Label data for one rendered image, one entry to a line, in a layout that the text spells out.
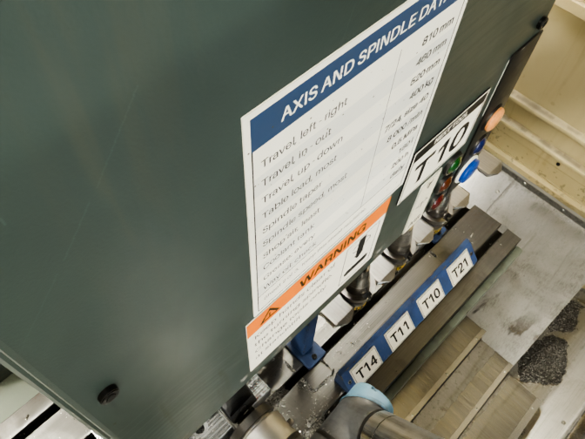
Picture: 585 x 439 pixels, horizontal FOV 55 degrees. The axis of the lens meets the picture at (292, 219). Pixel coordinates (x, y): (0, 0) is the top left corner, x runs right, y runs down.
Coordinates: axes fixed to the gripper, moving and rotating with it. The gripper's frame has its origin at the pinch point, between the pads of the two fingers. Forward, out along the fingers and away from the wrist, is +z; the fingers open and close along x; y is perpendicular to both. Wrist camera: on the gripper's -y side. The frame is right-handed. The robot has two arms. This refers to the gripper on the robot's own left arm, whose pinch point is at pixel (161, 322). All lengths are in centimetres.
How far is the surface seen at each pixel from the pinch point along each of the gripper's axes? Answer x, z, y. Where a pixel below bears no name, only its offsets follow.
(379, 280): 32.4, -16.5, 8.5
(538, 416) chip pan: 59, -58, 64
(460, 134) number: 23, -22, -42
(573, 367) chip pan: 77, -58, 64
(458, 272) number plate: 61, -23, 37
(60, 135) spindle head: -7, -21, -67
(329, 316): 21.3, -14.9, 8.4
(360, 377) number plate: 26, -23, 37
